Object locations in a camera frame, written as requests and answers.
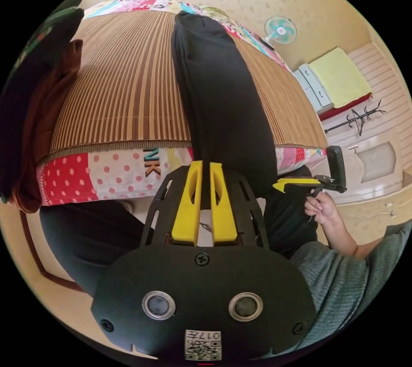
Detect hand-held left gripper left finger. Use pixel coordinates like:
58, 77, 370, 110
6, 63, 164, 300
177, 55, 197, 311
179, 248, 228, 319
171, 160, 204, 247

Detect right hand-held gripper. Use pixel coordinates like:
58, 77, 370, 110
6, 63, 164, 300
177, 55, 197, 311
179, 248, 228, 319
273, 175, 336, 200

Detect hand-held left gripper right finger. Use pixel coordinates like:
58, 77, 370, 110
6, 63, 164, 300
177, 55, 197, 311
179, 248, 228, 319
209, 162, 239, 246

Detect black pants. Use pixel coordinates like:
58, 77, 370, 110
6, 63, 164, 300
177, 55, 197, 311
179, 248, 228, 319
171, 11, 278, 197

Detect person's right forearm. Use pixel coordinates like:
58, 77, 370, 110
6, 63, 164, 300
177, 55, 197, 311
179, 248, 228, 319
324, 214, 368, 260

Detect person's right hand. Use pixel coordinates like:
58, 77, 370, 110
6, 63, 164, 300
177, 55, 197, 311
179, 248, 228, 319
304, 193, 342, 227

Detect white door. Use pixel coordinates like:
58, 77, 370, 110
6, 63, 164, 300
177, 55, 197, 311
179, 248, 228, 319
325, 133, 407, 205

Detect black coat rack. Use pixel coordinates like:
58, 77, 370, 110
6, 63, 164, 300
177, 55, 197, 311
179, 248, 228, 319
323, 100, 387, 136

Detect white cupboard with yellow towel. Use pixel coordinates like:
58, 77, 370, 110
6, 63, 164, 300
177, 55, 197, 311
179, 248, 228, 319
293, 46, 374, 121

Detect person's body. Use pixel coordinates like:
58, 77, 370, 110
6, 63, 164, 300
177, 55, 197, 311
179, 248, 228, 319
38, 173, 412, 362

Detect bed with woven mat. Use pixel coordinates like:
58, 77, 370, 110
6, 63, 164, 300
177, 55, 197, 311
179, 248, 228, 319
35, 0, 329, 206

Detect pile of clothes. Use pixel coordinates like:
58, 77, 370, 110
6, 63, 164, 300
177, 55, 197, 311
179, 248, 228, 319
0, 8, 85, 214

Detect wall fan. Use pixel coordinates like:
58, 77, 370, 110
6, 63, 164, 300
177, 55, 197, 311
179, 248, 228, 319
262, 15, 297, 46

